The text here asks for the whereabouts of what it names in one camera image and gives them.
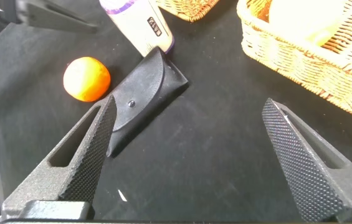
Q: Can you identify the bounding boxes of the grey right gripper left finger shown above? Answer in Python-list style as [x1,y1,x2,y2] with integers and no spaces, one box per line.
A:
[1,94,118,220]

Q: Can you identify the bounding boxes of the black pouch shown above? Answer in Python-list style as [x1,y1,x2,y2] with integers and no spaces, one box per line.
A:
[105,46,190,158]

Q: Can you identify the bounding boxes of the orange fruit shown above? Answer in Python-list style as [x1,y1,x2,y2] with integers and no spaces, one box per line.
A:
[62,56,112,103]

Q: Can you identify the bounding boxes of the wicker basket with food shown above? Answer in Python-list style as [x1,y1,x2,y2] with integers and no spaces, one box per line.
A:
[236,0,352,128]

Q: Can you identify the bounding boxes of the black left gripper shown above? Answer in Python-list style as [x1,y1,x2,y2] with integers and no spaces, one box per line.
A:
[0,0,98,34]

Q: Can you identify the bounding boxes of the purple lidded can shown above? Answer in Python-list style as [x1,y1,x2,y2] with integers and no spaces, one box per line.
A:
[98,0,175,57]

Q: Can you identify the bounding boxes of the yellow lemon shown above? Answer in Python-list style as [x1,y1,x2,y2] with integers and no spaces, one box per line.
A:
[268,0,348,47]

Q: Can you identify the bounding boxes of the black tablecloth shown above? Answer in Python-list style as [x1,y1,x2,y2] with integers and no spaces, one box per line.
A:
[0,0,352,222]

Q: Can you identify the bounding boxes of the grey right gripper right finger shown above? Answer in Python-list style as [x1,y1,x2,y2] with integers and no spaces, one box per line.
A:
[262,97,352,223]

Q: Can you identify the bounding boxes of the wicker basket with spatula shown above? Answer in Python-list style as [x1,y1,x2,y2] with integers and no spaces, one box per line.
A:
[156,0,220,22]

